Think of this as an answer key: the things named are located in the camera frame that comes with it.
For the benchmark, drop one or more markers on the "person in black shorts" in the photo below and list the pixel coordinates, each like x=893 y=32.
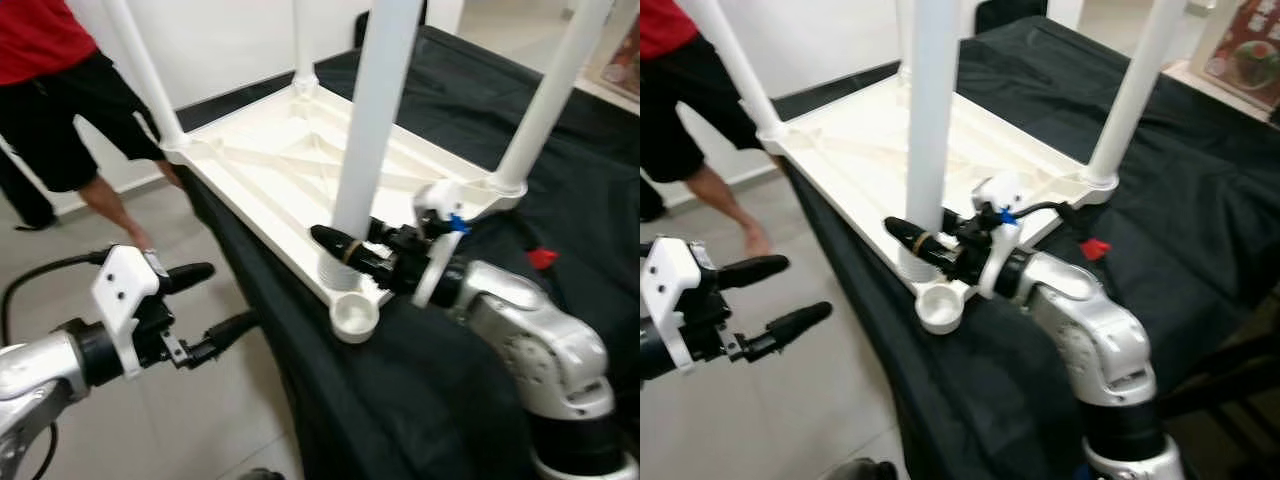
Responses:
x=680 y=100
x=50 y=100

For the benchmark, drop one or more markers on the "black stool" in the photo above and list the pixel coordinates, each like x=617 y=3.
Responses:
x=1230 y=375

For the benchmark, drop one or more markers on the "food picture poster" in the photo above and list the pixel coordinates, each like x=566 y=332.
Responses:
x=1245 y=55
x=625 y=65

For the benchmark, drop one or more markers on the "white plastic table top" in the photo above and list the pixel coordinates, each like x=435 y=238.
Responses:
x=260 y=160
x=850 y=150

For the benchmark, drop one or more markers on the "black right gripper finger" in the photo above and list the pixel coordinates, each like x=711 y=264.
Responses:
x=920 y=240
x=962 y=226
x=392 y=230
x=350 y=252

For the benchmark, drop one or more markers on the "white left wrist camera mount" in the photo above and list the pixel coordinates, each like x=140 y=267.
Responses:
x=668 y=275
x=120 y=290

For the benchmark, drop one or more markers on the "black tablecloth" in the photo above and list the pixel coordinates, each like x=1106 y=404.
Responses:
x=440 y=400
x=1000 y=400

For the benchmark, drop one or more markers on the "black robot left foot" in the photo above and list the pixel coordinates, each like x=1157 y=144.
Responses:
x=262 y=474
x=865 y=470

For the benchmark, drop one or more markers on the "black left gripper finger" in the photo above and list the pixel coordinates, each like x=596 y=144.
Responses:
x=222 y=338
x=788 y=330
x=752 y=272
x=188 y=277

